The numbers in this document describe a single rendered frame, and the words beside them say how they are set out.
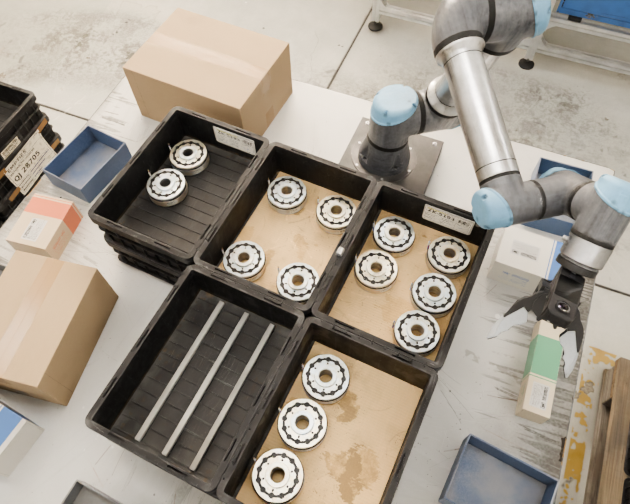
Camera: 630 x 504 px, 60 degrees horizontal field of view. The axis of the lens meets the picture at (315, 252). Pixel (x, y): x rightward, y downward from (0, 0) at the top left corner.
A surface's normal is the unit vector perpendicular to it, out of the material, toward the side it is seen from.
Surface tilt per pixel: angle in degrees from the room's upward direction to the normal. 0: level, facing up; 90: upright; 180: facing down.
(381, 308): 0
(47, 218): 0
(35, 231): 0
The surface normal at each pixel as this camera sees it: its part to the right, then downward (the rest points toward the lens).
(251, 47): -0.02, -0.50
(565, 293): 0.15, -0.65
